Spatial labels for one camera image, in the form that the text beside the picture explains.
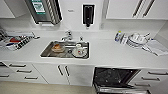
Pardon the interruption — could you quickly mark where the steel kitchen sink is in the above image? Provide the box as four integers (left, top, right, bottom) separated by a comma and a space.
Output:
39, 39, 91, 61

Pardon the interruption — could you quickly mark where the small white bottle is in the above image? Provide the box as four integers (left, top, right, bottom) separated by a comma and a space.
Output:
121, 33, 128, 45

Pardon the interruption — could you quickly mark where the small chrome sink knob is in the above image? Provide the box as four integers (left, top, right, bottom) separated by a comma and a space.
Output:
78, 35, 84, 42

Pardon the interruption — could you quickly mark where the white under-sink cabinet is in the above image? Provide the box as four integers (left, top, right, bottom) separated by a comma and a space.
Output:
32, 63, 95, 87

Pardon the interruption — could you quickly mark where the steel paper towel dispenser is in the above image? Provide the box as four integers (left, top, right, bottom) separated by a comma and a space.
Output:
24, 0, 64, 26

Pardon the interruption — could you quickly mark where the blue label soap bottle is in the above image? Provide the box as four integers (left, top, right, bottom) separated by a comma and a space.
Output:
114, 30, 123, 43

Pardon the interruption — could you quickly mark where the stainless steel dishwasher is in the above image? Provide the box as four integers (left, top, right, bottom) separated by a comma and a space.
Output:
92, 66, 143, 94

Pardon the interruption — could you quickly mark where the chrome faucet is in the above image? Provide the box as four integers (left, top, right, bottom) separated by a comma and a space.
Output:
60, 30, 74, 42

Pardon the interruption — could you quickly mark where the black cabinet handle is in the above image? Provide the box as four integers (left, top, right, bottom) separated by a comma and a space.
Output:
142, 0, 156, 18
131, 0, 145, 18

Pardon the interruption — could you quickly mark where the white wall outlet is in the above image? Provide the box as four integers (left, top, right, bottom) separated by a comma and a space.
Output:
99, 21, 105, 30

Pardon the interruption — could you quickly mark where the black soap dispenser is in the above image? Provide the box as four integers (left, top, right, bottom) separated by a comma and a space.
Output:
81, 3, 96, 29

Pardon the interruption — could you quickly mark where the small wall label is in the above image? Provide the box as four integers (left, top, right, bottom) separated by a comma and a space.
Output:
67, 8, 75, 13

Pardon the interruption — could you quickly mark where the orange food container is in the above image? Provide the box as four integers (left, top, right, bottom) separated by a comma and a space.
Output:
51, 43, 65, 53

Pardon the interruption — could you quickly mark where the white drawer cabinet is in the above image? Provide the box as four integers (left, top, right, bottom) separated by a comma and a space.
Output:
129, 68, 168, 94
0, 60, 50, 85

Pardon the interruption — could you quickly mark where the white cup with saucer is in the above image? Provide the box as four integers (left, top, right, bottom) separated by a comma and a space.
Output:
72, 43, 87, 58

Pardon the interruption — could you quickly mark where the stack of white dishes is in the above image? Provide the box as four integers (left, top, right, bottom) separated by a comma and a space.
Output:
126, 31, 150, 50

